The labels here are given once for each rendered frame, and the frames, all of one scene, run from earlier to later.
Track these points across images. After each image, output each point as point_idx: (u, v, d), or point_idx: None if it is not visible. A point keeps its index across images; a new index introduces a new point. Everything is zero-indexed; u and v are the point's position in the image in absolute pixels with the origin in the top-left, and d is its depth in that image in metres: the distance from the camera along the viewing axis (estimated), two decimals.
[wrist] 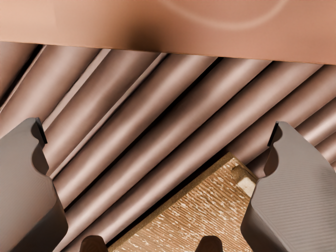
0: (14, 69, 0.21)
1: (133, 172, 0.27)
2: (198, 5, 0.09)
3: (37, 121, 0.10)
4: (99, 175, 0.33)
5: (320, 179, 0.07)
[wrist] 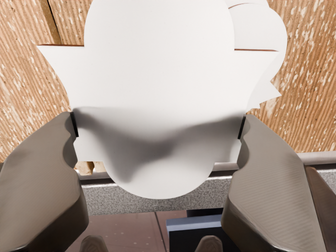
0: None
1: None
2: None
3: (71, 115, 0.11)
4: None
5: (287, 166, 0.08)
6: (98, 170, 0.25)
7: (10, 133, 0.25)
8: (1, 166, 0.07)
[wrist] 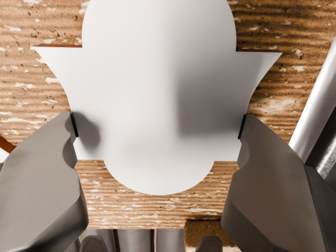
0: None
1: None
2: None
3: (71, 115, 0.11)
4: None
5: (287, 166, 0.08)
6: None
7: None
8: (1, 166, 0.07)
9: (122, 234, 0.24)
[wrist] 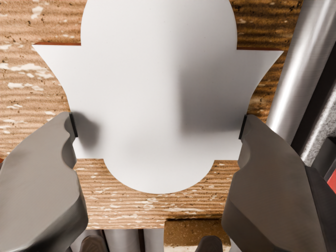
0: None
1: None
2: None
3: (70, 115, 0.11)
4: None
5: (288, 166, 0.08)
6: None
7: None
8: (0, 166, 0.07)
9: (108, 233, 0.24)
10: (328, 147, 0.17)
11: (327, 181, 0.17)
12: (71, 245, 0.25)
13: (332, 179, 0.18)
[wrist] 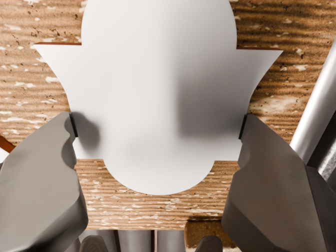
0: None
1: None
2: None
3: (71, 115, 0.11)
4: None
5: (288, 166, 0.08)
6: None
7: None
8: (0, 166, 0.07)
9: (122, 234, 0.24)
10: None
11: None
12: None
13: None
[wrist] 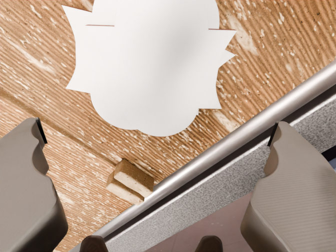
0: None
1: None
2: None
3: (37, 121, 0.10)
4: None
5: (320, 179, 0.07)
6: (145, 196, 0.28)
7: (79, 199, 0.32)
8: None
9: None
10: None
11: None
12: None
13: None
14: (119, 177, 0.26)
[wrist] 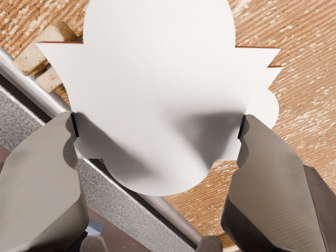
0: None
1: None
2: None
3: (72, 115, 0.11)
4: None
5: (287, 166, 0.08)
6: (40, 82, 0.19)
7: None
8: (2, 166, 0.07)
9: None
10: None
11: None
12: None
13: None
14: None
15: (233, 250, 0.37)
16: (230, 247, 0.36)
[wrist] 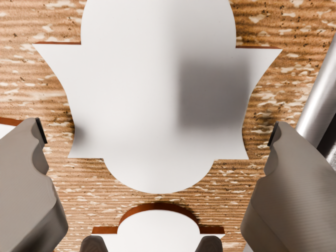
0: None
1: None
2: None
3: (37, 121, 0.10)
4: None
5: (320, 179, 0.07)
6: None
7: None
8: None
9: None
10: None
11: None
12: None
13: None
14: None
15: None
16: None
